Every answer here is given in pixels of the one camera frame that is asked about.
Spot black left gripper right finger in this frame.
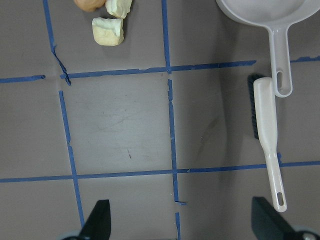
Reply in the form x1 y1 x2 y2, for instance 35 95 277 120
251 196 303 240

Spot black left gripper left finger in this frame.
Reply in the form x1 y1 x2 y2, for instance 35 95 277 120
78 199 111 240

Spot beige hand brush black bristles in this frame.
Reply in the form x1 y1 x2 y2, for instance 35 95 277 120
247 73 287 213

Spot beige plastic dustpan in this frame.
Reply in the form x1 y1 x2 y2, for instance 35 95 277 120
216 0 320 98

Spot pale yellow foam chunk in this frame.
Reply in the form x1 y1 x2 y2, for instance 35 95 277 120
92 17 124 46

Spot pale yellow foam piece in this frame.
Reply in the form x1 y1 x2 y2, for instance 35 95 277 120
105 0 132 19

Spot brown potato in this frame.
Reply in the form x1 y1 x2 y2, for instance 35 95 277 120
73 0 106 12

